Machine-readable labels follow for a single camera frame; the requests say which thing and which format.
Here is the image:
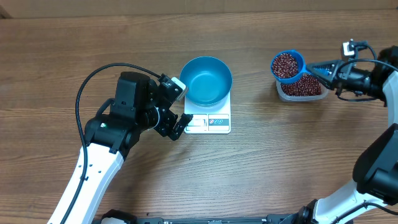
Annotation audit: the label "blue plastic measuring scoop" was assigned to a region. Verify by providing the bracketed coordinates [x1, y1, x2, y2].
[270, 50, 310, 85]

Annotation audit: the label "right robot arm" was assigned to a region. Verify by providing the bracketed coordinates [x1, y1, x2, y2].
[283, 42, 397, 223]

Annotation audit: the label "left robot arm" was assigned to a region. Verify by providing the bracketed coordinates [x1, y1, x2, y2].
[49, 72, 193, 223]

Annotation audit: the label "white digital kitchen scale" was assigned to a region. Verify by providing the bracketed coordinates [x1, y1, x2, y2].
[184, 93, 231, 134]

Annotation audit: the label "red beans in scoop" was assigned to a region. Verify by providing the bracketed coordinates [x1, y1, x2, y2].
[271, 53, 299, 78]

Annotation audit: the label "teal blue bowl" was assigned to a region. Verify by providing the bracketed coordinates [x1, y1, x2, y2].
[180, 56, 233, 106]

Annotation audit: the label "clear plastic food container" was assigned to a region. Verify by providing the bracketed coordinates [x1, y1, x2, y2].
[276, 73, 329, 102]

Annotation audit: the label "red adzuki beans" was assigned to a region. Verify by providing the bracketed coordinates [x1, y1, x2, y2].
[281, 73, 322, 96]

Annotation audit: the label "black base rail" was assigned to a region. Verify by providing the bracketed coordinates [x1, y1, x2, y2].
[92, 207, 312, 224]

